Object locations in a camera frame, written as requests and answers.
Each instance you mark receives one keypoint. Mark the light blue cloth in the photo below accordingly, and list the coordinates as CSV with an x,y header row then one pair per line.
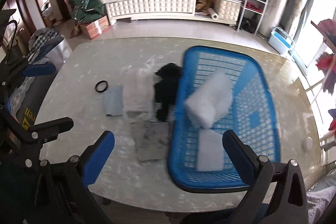
x,y
112,101

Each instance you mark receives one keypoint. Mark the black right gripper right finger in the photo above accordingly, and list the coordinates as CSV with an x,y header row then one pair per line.
x,y
276,191

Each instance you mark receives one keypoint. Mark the white metal shelf rack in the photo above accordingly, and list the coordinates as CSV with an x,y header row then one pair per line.
x,y
251,14

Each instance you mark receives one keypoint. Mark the light blue plastic bin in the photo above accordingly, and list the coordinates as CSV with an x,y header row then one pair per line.
x,y
280,41

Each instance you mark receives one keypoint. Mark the grey stained cloth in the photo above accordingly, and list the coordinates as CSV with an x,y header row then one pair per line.
x,y
151,140

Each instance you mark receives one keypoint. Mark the white fluffy ribbed mat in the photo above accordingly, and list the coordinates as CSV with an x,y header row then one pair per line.
x,y
138,95

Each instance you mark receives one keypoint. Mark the cardboard box with red print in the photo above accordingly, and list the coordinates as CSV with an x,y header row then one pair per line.
x,y
96,28

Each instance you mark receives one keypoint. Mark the green plastic bag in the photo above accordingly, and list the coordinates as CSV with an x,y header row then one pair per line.
x,y
87,11

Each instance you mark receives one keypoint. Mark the black plush toy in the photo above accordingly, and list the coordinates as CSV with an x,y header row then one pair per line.
x,y
166,89

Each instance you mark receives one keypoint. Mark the white quilted bubble cloth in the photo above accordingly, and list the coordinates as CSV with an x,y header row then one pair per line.
x,y
207,105

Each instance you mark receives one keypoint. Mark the blue plastic basket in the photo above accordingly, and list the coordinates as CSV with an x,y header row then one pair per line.
x,y
252,116

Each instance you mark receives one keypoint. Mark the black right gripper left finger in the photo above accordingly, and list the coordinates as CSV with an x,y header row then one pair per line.
x,y
62,194

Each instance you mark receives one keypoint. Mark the white paper bag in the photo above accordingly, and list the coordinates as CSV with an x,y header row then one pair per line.
x,y
48,45

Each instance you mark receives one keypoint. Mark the white tufted TV cabinet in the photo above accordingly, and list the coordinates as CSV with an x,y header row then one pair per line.
x,y
227,10

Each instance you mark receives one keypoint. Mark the white paper roll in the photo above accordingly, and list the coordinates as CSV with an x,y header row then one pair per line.
x,y
213,14

